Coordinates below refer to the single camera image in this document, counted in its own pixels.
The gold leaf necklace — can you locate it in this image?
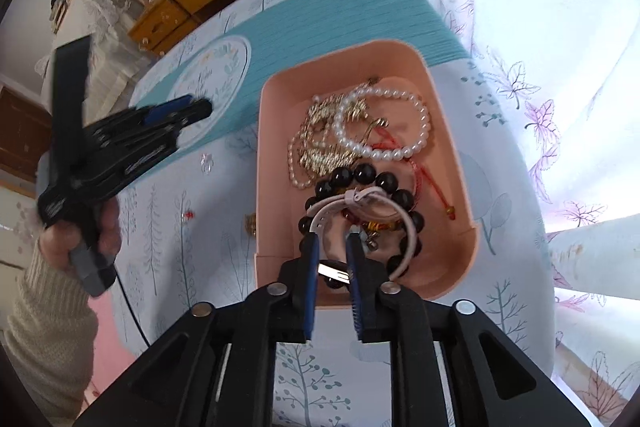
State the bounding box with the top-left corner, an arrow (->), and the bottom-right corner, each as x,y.
299,79 -> 392,178

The person's left hand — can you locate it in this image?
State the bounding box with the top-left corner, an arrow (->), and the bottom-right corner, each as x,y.
40,198 -> 122,279

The lace covered furniture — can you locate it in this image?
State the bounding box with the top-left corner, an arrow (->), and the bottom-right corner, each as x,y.
35,0 -> 157,108

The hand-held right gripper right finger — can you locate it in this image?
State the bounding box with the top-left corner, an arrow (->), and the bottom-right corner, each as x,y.
345,232 -> 603,427

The red string bracelet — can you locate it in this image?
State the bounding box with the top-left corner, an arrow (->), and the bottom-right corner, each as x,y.
370,122 -> 459,222

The brown wooden door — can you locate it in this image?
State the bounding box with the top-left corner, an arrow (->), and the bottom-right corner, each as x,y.
0,87 -> 52,184

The person's left forearm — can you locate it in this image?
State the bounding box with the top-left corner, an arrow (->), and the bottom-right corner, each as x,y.
0,237 -> 99,421

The pink strap watch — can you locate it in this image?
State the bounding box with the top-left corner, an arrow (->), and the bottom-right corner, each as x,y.
305,187 -> 419,281

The peach plastic tray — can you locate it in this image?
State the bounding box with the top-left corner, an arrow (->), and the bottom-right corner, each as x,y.
252,41 -> 482,311

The leaf print curtain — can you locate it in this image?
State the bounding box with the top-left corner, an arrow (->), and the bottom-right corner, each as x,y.
380,0 -> 640,427

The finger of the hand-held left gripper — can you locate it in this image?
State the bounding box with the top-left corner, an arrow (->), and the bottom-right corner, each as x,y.
149,99 -> 214,144
132,95 -> 197,126

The black cable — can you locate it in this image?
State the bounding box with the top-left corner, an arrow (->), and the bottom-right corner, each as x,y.
116,276 -> 152,350

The white pearl bracelet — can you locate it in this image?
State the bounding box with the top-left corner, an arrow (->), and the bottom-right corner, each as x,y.
334,87 -> 431,160

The pink blanket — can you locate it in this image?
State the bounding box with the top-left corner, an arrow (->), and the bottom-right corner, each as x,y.
85,292 -> 152,408

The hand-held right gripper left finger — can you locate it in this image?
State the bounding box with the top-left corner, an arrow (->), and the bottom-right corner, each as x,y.
75,232 -> 322,427

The multi-strand pearl bracelet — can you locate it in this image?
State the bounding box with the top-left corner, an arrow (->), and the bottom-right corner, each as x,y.
287,127 -> 322,190

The black bead bracelet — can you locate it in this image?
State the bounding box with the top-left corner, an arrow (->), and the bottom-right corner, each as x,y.
298,164 -> 426,291

